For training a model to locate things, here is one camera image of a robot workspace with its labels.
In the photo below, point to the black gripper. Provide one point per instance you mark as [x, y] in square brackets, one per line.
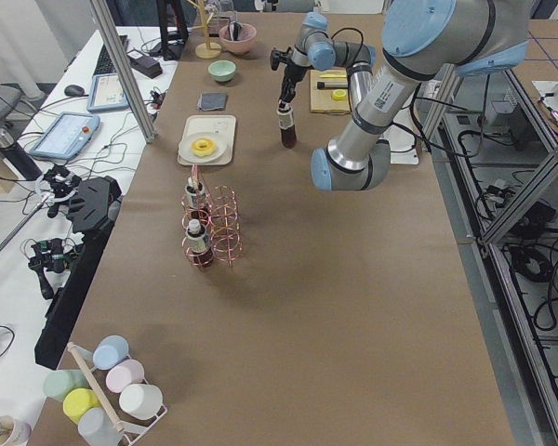
[291, 75]

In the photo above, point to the tea bottle white cap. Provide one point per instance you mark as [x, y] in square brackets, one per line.
[286, 123]

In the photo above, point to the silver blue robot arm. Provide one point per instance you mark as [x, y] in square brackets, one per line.
[418, 39]

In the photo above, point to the white rabbit tray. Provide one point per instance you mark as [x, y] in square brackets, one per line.
[223, 125]

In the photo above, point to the tea bottle in rack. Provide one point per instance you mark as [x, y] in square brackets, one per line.
[199, 244]
[195, 200]

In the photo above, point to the wooden cutting board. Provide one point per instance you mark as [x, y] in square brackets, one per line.
[320, 99]

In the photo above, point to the steel muddler black tip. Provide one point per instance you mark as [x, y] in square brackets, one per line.
[331, 85]

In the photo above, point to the yellow plastic knife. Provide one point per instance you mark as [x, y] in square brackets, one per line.
[333, 75]

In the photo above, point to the pink ice bowl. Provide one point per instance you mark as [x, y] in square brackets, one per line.
[246, 38]

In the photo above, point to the mint green bowl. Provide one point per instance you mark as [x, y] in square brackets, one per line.
[222, 71]

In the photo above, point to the folded grey cloth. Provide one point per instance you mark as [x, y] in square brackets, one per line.
[212, 101]

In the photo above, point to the metal ice scoop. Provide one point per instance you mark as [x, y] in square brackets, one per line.
[234, 29]

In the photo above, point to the wooden cup tree stand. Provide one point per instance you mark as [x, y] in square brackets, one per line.
[208, 49]

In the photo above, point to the yellow glazed donut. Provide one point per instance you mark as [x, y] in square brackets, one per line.
[203, 147]

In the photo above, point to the white round plate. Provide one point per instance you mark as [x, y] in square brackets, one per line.
[186, 153]

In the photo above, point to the black keyboard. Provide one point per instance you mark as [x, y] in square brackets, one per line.
[104, 64]

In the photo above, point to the black computer mouse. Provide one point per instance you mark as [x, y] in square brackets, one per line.
[74, 91]

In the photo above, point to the blue teach pendant tablet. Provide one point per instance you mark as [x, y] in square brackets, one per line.
[66, 136]

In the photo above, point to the black thermos bottle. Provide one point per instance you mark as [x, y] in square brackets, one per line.
[18, 157]

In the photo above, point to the blue plastic cup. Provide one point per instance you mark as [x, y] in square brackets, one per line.
[111, 350]

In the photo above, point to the pink plastic cup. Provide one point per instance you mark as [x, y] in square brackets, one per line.
[124, 374]

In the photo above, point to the white plastic cup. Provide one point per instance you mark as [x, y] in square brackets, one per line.
[142, 401]

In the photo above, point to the green plastic cup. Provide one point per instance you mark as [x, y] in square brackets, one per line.
[58, 384]

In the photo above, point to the yellow plastic cup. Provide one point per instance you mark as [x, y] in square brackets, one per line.
[78, 402]

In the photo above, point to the white cup rack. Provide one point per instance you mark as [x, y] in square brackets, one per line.
[132, 429]

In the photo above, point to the grey plastic cup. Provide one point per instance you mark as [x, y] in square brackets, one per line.
[96, 428]

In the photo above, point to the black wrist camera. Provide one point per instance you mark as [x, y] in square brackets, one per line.
[278, 57]

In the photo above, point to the copper wire bottle rack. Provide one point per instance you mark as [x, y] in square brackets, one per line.
[223, 225]

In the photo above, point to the aluminium frame post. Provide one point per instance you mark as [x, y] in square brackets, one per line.
[112, 42]

